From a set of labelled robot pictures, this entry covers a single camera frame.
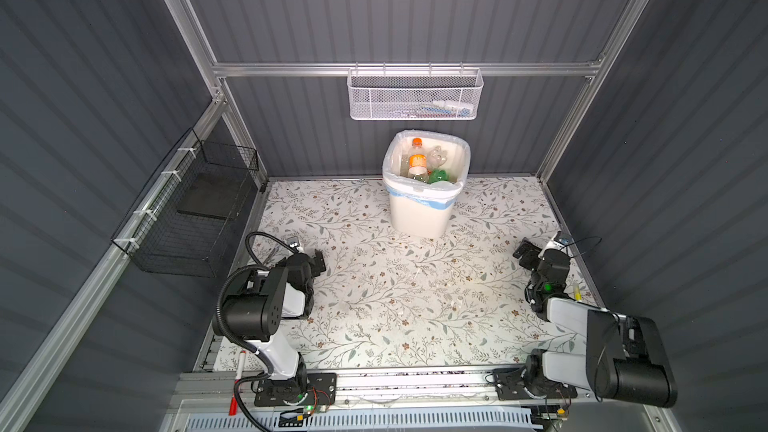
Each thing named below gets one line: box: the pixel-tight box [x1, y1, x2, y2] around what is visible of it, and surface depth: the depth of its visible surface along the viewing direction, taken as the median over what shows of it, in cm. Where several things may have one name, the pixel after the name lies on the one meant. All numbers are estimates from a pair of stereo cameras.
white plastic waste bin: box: [383, 130, 471, 240], surface depth 93 cm
